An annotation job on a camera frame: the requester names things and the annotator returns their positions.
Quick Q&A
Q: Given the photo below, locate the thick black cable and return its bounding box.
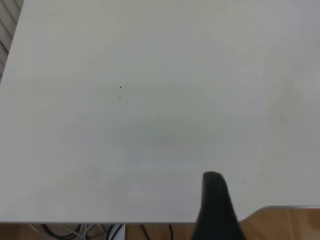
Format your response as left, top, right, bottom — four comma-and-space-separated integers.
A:
41, 224, 83, 239

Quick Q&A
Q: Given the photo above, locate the slatted window blind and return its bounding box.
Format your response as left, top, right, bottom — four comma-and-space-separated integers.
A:
0, 0, 25, 83

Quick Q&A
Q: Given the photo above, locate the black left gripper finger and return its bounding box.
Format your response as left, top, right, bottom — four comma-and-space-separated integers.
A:
191, 171, 247, 240

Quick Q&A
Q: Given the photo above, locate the white table leg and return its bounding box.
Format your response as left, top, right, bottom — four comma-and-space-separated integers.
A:
108, 224, 126, 240

